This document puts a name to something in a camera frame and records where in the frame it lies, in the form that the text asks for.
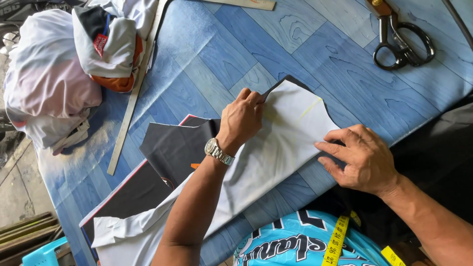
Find person's right hand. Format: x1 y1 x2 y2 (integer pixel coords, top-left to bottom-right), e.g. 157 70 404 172
314 124 400 197

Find person's left hand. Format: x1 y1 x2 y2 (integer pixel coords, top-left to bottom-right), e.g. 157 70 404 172
215 87 266 156

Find white fabric piece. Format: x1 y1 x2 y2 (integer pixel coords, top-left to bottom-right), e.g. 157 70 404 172
90 79 341 266

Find silver metal wristwatch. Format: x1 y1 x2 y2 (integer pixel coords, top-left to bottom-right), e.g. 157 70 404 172
204 137 236 166

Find black fabric panel orange mark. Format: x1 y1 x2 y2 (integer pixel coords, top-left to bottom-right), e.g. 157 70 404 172
139 114 221 190

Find wooden ruler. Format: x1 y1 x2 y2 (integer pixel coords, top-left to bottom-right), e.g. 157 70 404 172
200 0 277 11

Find long steel ruler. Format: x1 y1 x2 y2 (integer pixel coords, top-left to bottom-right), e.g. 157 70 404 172
106 0 170 177

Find folded white black orange garment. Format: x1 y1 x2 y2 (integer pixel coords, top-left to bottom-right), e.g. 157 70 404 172
72 0 160 93

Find cyan printed jersey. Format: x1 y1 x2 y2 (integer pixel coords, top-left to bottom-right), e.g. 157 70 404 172
233 209 393 266

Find black fabric panel red trim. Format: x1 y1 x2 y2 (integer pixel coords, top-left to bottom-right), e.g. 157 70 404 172
78 159 175 266

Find yellow measuring tape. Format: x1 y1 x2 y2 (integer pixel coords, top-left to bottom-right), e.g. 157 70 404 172
321 210 408 266

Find black cloth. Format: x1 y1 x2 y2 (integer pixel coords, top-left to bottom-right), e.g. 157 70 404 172
302 95 473 255

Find white cloth bundle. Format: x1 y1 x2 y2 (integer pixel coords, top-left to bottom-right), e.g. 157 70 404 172
3 9 103 156

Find motorcycle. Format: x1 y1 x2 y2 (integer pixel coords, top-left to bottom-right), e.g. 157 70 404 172
0 0 87 50

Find blue plastic stool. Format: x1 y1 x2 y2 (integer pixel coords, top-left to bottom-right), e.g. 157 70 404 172
21 236 69 266

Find stack of wooden planks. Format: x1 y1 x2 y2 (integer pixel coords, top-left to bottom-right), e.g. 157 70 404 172
0 211 66 261

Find black handled tailor scissors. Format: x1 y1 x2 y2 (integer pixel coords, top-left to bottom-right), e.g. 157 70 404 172
365 0 436 71

